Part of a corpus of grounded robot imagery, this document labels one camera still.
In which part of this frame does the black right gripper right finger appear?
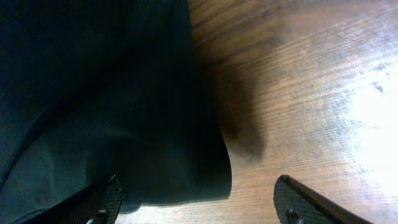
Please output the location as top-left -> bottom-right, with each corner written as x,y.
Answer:
273,175 -> 371,224

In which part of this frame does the black t-shirt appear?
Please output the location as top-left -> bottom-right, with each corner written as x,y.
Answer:
1,0 -> 232,223

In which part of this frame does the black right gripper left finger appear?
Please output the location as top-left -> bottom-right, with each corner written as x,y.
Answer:
58,174 -> 124,224

